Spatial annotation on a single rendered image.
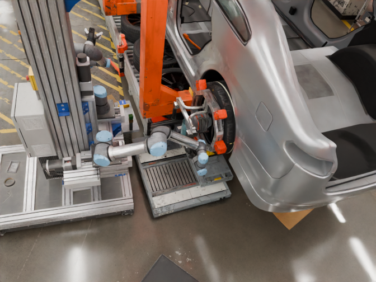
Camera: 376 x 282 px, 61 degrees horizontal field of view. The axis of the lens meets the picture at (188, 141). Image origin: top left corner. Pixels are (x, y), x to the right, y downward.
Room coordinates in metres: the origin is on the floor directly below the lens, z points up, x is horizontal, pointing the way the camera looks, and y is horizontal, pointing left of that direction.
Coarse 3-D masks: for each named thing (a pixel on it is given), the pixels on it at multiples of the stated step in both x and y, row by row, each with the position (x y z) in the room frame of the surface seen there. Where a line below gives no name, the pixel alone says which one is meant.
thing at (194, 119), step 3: (201, 114) 1.99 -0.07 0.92; (192, 117) 1.93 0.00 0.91; (195, 117) 1.93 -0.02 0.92; (198, 117) 1.94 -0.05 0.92; (207, 117) 1.96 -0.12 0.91; (210, 117) 1.98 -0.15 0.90; (192, 120) 1.90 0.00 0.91; (195, 120) 1.90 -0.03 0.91; (210, 120) 1.96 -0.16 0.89; (186, 123) 1.92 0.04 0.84; (195, 123) 1.89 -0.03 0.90; (198, 123) 1.89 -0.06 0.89; (210, 123) 1.95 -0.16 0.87; (186, 126) 1.91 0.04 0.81; (195, 126) 1.87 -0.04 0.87; (198, 126) 1.88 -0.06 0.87; (189, 129) 1.85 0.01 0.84; (198, 129) 1.89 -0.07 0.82
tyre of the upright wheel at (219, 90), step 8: (224, 80) 2.26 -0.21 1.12; (208, 88) 2.16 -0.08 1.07; (216, 88) 2.07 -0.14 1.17; (200, 96) 2.25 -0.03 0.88; (216, 96) 2.03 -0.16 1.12; (224, 96) 1.98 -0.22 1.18; (224, 104) 1.92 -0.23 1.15; (232, 112) 1.88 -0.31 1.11; (224, 120) 1.84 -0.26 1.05; (232, 120) 1.83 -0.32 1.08; (224, 128) 1.81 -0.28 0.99; (232, 128) 1.79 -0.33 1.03; (224, 136) 1.79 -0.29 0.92; (232, 136) 1.77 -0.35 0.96; (232, 144) 1.76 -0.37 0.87; (216, 152) 1.82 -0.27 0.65
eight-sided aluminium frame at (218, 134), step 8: (192, 96) 2.21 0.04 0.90; (208, 96) 2.01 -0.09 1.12; (192, 104) 2.18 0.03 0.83; (208, 104) 1.95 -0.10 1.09; (216, 104) 1.93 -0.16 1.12; (192, 112) 2.16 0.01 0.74; (216, 120) 1.82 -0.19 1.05; (216, 128) 1.78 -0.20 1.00; (200, 136) 2.03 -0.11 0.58; (216, 136) 1.74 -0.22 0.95; (208, 144) 1.89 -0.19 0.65
